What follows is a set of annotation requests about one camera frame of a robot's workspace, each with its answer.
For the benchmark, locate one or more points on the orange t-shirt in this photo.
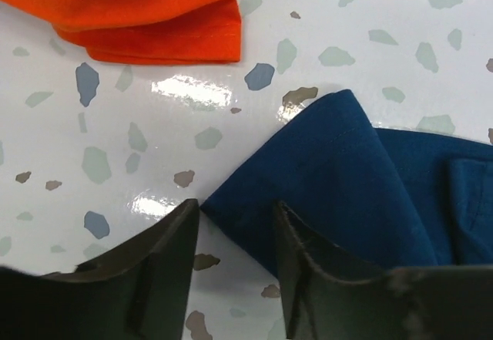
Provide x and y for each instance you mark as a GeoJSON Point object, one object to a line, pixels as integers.
{"type": "Point", "coordinates": [145, 32]}

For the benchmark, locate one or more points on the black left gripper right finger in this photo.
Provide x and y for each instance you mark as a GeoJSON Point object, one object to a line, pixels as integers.
{"type": "Point", "coordinates": [328, 293]}

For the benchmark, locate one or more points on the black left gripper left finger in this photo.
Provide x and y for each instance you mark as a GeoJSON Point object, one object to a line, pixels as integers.
{"type": "Point", "coordinates": [137, 290]}

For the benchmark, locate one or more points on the blue t-shirt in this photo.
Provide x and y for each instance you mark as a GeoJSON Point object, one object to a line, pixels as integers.
{"type": "Point", "coordinates": [392, 197]}

